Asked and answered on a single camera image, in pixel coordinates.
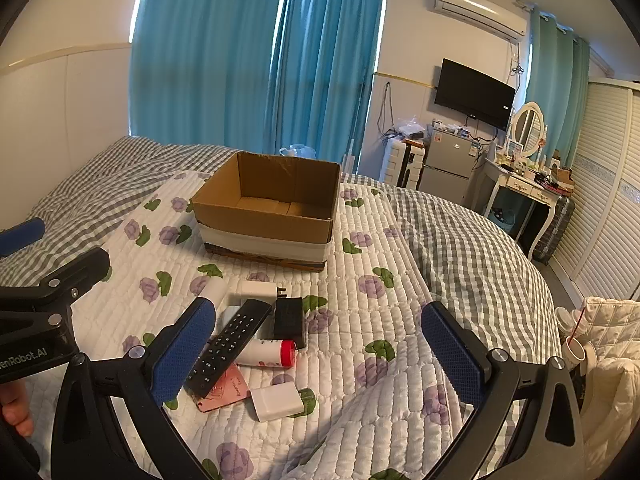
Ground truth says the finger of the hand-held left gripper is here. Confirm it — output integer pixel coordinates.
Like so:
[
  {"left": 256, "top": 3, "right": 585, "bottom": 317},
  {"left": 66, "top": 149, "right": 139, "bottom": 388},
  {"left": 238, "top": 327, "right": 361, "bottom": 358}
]
[
  {"left": 0, "top": 217, "right": 46, "bottom": 259},
  {"left": 0, "top": 247, "right": 112, "bottom": 334}
]

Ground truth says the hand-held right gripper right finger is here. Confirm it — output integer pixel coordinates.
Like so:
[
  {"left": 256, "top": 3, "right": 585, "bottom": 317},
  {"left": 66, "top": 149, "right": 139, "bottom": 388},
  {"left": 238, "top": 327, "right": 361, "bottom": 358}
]
[{"left": 420, "top": 301, "right": 588, "bottom": 480}]

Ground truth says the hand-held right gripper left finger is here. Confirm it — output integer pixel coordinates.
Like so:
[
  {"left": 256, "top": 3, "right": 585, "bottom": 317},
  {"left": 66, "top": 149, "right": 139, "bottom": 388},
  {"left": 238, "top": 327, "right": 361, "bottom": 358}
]
[{"left": 50, "top": 297, "right": 218, "bottom": 480}]

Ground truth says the black remote control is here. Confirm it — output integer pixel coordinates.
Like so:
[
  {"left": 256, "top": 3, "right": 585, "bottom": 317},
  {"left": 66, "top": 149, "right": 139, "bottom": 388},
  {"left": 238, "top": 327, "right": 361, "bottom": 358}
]
[{"left": 184, "top": 299, "right": 273, "bottom": 397}]

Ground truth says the pink card pack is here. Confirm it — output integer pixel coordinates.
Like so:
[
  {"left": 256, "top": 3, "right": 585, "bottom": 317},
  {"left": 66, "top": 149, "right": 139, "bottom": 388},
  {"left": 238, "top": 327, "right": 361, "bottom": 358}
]
[{"left": 194, "top": 364, "right": 251, "bottom": 413}]

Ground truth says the white cylindrical bottle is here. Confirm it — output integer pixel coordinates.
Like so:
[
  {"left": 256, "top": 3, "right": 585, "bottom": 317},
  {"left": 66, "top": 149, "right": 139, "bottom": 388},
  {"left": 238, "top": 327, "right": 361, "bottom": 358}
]
[{"left": 199, "top": 279, "right": 227, "bottom": 307}]

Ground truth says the white tube with red cap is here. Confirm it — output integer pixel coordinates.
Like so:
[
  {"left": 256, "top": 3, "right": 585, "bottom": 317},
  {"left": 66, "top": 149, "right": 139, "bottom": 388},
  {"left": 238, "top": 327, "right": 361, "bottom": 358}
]
[{"left": 235, "top": 337, "right": 298, "bottom": 368}]

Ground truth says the white plug charger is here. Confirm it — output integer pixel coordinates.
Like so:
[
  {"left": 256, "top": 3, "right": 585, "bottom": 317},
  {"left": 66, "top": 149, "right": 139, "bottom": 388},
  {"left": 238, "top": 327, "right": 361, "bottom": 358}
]
[{"left": 237, "top": 280, "right": 287, "bottom": 306}]

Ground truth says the white rectangular box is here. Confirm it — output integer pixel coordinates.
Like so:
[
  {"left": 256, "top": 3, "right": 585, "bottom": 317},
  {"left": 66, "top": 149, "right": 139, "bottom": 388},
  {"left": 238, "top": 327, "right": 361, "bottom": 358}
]
[{"left": 250, "top": 381, "right": 306, "bottom": 421}]

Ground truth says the small silver object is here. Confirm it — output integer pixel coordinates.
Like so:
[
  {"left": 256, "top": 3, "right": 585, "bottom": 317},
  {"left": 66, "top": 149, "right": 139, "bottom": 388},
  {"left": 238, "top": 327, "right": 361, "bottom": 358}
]
[{"left": 272, "top": 297, "right": 307, "bottom": 350}]

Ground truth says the cardboard box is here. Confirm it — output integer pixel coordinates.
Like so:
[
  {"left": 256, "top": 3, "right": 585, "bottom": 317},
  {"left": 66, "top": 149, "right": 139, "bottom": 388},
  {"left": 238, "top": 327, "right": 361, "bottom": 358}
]
[{"left": 191, "top": 151, "right": 342, "bottom": 272}]

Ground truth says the person's left hand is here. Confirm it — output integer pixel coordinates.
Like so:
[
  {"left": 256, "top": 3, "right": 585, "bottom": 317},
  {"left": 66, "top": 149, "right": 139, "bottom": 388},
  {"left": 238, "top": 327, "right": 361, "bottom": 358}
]
[{"left": 0, "top": 378, "right": 35, "bottom": 439}]

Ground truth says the paper cup with straw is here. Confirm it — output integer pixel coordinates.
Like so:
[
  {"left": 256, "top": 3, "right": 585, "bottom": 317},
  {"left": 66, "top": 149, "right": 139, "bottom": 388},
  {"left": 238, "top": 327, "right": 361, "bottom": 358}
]
[{"left": 562, "top": 310, "right": 591, "bottom": 361}]

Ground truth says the white bed headboard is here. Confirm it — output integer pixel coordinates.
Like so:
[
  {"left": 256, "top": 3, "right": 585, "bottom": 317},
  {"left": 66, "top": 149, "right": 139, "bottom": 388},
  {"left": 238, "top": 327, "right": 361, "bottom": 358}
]
[{"left": 0, "top": 45, "right": 133, "bottom": 221}]

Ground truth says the blue waste bin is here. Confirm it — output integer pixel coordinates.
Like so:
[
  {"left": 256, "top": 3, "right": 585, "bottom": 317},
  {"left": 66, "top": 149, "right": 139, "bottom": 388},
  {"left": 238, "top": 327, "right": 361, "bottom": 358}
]
[{"left": 487, "top": 205, "right": 518, "bottom": 233}]

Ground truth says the floral quilted blanket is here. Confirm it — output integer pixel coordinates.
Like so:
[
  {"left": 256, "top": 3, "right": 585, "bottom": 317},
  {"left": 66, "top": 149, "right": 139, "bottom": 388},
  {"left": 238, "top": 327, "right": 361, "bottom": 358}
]
[{"left": 20, "top": 170, "right": 563, "bottom": 480}]

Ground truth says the dark striped suitcase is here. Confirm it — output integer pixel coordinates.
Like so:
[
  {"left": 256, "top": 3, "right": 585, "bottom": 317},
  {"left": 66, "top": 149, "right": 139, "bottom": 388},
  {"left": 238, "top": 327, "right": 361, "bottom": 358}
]
[{"left": 532, "top": 195, "right": 576, "bottom": 266}]

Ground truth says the white quilted jacket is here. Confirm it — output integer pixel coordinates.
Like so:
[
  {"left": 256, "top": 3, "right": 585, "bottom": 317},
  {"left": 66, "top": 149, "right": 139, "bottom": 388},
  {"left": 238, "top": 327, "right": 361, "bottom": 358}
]
[{"left": 555, "top": 297, "right": 640, "bottom": 480}]

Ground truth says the white dressing table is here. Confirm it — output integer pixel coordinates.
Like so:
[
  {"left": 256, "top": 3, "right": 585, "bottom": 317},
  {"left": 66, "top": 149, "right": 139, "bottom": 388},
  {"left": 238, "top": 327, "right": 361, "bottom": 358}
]
[{"left": 482, "top": 155, "right": 561, "bottom": 261}]

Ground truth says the white slatted wardrobe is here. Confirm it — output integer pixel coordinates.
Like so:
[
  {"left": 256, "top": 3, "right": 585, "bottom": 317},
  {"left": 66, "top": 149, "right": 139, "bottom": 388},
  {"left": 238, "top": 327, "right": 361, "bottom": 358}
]
[{"left": 550, "top": 77, "right": 640, "bottom": 306}]

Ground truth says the clear plastic bag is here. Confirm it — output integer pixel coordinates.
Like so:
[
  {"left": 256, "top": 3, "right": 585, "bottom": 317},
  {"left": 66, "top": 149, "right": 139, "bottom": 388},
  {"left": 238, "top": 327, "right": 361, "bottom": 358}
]
[{"left": 400, "top": 119, "right": 431, "bottom": 139}]

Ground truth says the white oval mirror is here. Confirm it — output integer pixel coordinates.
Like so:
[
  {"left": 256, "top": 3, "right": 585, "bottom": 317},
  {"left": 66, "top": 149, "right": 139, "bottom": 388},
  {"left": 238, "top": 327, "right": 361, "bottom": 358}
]
[{"left": 506, "top": 101, "right": 547, "bottom": 158}]

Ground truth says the wide blue curtain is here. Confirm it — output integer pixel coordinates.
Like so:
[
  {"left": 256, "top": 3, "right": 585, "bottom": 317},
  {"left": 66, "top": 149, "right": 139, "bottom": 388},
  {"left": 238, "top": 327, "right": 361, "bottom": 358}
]
[{"left": 129, "top": 0, "right": 291, "bottom": 148}]

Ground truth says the teal curtain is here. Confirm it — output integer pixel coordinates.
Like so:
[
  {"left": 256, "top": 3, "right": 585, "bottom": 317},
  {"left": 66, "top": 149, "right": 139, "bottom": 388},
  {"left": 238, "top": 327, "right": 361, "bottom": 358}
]
[{"left": 520, "top": 10, "right": 591, "bottom": 161}]

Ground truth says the narrow blue curtain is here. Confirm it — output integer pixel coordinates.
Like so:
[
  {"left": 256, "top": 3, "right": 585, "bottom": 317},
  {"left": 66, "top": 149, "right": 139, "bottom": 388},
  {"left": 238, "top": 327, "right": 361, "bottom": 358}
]
[{"left": 267, "top": 0, "right": 388, "bottom": 171}]

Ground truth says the white air conditioner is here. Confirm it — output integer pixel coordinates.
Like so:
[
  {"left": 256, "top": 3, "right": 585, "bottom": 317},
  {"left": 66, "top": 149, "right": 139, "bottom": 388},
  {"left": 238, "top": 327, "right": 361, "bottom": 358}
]
[{"left": 432, "top": 0, "right": 528, "bottom": 41}]

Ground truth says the hanging wall cable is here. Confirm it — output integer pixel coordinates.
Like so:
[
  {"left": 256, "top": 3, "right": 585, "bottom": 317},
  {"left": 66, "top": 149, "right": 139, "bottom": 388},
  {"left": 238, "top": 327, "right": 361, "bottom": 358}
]
[{"left": 381, "top": 82, "right": 397, "bottom": 137}]

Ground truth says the black wall television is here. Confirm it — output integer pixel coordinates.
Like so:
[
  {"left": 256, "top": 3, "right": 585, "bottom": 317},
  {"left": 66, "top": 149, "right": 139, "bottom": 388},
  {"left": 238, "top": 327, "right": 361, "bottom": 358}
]
[{"left": 434, "top": 58, "right": 517, "bottom": 131}]

